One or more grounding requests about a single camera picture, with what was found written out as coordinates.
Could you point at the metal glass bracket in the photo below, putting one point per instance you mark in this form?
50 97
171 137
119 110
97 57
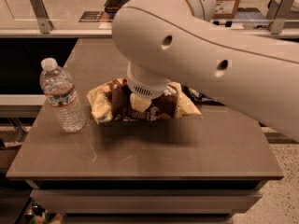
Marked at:
44 23
277 15

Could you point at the cardboard box with label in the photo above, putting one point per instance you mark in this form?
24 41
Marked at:
229 0

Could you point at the clear plastic water bottle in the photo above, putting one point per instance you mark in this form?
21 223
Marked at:
58 86

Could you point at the right metal glass bracket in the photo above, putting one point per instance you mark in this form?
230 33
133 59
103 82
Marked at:
277 15

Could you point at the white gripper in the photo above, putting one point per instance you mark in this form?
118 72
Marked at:
146 89

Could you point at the left metal glass bracket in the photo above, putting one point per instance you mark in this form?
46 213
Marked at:
44 23

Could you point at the blue chip bag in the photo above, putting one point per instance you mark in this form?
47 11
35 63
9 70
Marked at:
198 97

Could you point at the brown and yellow chip bag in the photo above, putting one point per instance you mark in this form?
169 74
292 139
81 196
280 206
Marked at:
111 102

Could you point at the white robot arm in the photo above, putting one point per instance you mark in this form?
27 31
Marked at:
174 40

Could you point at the grey table drawer cabinet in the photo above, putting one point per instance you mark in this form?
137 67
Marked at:
169 206

